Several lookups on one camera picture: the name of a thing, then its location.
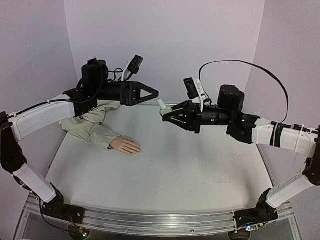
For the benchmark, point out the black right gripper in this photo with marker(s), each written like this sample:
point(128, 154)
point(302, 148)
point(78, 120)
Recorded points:
point(195, 116)

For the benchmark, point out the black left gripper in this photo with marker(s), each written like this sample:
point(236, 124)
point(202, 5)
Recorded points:
point(131, 89)

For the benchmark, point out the white nail polish bottle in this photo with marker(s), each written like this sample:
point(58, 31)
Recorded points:
point(164, 111)

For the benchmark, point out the white nail polish cap brush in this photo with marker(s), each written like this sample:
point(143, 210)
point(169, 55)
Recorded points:
point(161, 103)

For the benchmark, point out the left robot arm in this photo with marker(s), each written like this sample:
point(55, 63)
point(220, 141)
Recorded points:
point(93, 86)

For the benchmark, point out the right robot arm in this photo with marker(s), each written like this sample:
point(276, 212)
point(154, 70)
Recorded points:
point(250, 129)

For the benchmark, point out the mannequin hand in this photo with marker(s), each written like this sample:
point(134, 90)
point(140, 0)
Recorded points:
point(125, 145)

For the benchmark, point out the beige jacket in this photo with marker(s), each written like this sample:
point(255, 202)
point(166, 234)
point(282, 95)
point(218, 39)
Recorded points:
point(89, 126)

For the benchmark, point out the aluminium back table rail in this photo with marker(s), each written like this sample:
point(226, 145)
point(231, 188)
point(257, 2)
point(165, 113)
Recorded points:
point(223, 105)

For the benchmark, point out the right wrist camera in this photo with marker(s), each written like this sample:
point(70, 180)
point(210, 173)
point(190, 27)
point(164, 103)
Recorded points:
point(196, 92)

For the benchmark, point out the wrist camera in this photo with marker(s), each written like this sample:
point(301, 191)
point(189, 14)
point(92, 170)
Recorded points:
point(132, 68)
point(196, 92)

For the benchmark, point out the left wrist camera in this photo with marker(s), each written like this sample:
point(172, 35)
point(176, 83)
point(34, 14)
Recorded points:
point(132, 68)

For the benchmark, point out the aluminium front rail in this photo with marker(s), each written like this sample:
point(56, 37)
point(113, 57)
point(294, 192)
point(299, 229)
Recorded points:
point(91, 223)

